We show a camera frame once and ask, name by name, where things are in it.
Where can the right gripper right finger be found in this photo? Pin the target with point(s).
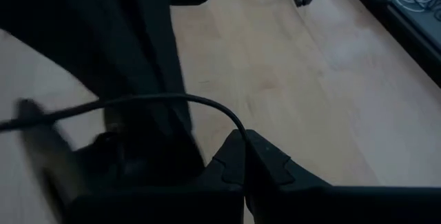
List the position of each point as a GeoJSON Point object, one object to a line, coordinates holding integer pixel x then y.
{"type": "Point", "coordinates": [268, 169]}

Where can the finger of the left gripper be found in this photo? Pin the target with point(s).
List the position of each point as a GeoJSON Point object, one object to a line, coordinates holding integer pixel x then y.
{"type": "Point", "coordinates": [138, 62]}

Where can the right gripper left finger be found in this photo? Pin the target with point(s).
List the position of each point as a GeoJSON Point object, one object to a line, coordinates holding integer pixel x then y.
{"type": "Point", "coordinates": [231, 165]}

